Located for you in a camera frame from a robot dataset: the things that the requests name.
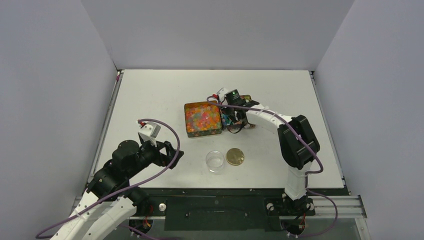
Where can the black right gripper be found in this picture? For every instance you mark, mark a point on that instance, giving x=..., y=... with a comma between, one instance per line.
x=236, y=117

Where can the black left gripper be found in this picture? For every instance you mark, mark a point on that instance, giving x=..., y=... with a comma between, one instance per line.
x=163, y=159

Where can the tin of translucent star candies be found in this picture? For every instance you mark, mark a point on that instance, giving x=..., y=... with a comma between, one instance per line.
x=202, y=119

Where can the clear round plastic container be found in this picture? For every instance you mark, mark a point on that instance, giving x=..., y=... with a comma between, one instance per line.
x=215, y=161

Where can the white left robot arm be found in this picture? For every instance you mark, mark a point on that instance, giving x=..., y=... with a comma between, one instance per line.
x=108, y=199

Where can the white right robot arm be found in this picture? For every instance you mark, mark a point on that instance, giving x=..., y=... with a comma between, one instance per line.
x=298, y=143

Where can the gold round lid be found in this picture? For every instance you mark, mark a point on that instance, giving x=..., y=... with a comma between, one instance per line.
x=235, y=156

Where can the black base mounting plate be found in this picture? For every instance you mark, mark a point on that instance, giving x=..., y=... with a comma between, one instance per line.
x=238, y=209

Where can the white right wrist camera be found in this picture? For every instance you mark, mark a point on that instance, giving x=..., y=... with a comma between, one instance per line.
x=222, y=93

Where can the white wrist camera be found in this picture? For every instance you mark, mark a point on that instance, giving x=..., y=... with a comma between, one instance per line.
x=148, y=132
x=222, y=93

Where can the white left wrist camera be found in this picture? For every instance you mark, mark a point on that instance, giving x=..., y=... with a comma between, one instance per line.
x=148, y=132

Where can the aluminium rail frame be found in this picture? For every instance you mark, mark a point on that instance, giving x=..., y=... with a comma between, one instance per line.
x=348, y=207

